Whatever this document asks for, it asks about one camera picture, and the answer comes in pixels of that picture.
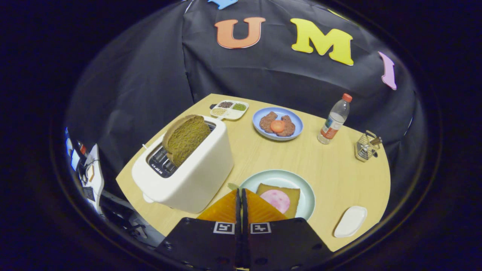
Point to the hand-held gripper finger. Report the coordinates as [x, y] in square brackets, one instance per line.
[238, 214]
[244, 214]

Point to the brown toasted bread slice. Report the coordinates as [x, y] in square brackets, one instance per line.
[186, 139]

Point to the pink ham slice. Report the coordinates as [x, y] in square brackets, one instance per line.
[275, 201]

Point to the toasted bread slice under ham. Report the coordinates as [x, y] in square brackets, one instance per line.
[293, 195]

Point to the white toaster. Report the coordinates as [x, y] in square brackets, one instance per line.
[196, 177]

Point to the pale green round plate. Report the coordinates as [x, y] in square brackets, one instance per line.
[303, 188]

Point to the red tomato slice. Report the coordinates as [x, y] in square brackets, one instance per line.
[278, 126]

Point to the brown meat patty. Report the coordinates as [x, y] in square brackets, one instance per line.
[289, 128]
[266, 122]

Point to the white divided seasoning tray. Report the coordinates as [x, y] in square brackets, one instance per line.
[229, 110]

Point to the small white square plate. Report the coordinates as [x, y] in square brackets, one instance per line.
[351, 222]

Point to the blue round plate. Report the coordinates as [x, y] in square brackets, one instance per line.
[295, 114]

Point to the clear plastic bottle red cap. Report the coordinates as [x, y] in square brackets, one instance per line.
[333, 122]

